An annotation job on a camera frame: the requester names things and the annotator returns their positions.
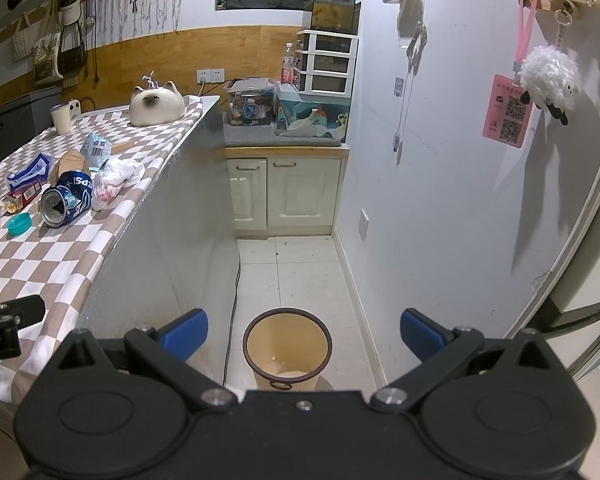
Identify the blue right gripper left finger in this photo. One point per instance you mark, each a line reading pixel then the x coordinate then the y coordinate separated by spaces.
pixel 162 354

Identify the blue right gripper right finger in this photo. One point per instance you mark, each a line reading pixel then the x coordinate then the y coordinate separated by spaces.
pixel 443 355

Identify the teal bottle cap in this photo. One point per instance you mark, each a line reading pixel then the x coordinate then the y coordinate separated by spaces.
pixel 19 224

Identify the red cigarette pack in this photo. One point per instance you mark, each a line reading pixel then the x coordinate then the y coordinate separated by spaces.
pixel 13 202

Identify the crushed blue pepsi can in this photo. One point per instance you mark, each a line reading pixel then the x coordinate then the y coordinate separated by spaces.
pixel 65 201

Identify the white plastic wrapper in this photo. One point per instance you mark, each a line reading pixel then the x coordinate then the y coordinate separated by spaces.
pixel 112 177

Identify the light blue snack packet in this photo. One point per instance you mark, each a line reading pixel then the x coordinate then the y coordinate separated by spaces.
pixel 96 151

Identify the beige trash bin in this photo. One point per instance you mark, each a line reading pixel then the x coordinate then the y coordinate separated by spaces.
pixel 287 349

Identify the checkered tablecloth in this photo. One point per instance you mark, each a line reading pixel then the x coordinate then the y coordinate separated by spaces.
pixel 60 263

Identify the grey storage box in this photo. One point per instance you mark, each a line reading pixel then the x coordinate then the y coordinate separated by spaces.
pixel 23 118

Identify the cream floor cabinet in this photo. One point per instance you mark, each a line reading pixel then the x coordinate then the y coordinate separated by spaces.
pixel 285 190

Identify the wooden stick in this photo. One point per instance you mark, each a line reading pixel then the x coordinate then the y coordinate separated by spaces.
pixel 121 147

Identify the white cup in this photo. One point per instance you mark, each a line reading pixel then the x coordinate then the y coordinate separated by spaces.
pixel 63 115

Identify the pink QR code card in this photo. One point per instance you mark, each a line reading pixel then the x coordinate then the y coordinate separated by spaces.
pixel 507 116

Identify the white cat-shaped ceramic pot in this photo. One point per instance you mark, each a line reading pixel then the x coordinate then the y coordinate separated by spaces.
pixel 155 105

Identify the teal storage box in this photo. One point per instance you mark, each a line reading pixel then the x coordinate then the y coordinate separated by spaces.
pixel 301 116

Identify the clear storage box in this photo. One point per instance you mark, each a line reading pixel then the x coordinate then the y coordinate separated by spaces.
pixel 250 101

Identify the white power strip outlet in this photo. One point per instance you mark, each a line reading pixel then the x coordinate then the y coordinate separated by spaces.
pixel 210 76

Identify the plastic water bottle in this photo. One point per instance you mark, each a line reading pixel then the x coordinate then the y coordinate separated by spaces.
pixel 287 73

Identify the white drawer organizer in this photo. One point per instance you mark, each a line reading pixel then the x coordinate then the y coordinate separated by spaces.
pixel 324 63

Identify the glass fish tank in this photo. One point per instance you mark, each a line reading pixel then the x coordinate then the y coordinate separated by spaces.
pixel 333 15

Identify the white wall socket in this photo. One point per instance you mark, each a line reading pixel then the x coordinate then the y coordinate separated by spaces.
pixel 363 223

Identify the white fluffy sheep keychain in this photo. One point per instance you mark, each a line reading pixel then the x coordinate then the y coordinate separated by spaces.
pixel 550 80

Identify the white macrame wall hanging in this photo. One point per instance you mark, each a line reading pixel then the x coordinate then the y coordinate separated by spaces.
pixel 118 20

